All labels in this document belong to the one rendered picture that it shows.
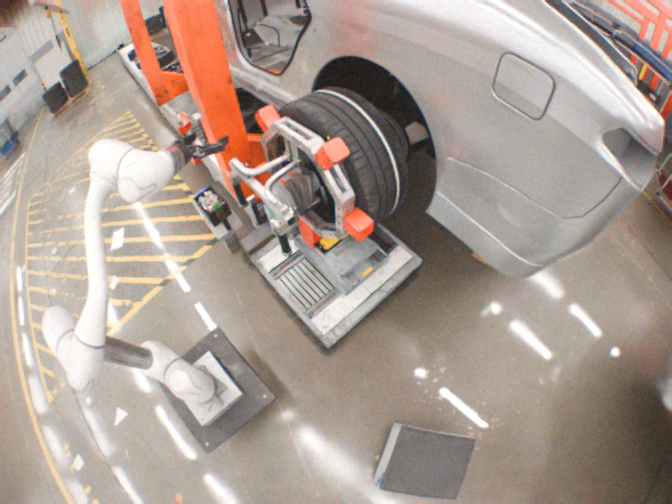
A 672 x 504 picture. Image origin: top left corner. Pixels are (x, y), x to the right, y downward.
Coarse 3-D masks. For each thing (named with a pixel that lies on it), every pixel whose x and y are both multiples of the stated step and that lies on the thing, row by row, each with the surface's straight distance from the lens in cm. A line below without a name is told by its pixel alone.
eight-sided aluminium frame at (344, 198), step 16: (272, 128) 118; (288, 128) 110; (304, 128) 109; (272, 144) 139; (304, 144) 101; (320, 144) 102; (272, 160) 141; (336, 176) 105; (336, 192) 101; (352, 192) 104; (336, 208) 108; (352, 208) 109; (320, 224) 140; (336, 224) 116
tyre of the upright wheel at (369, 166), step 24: (312, 96) 121; (336, 96) 116; (360, 96) 117; (312, 120) 108; (336, 120) 104; (360, 120) 107; (384, 120) 112; (360, 144) 102; (384, 144) 108; (360, 168) 101; (384, 168) 107; (360, 192) 106; (384, 192) 110; (384, 216) 123
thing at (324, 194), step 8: (320, 136) 109; (344, 168) 106; (320, 176) 136; (344, 176) 113; (320, 184) 133; (320, 192) 151; (328, 192) 135; (328, 200) 137; (320, 208) 146; (328, 208) 140; (328, 216) 141
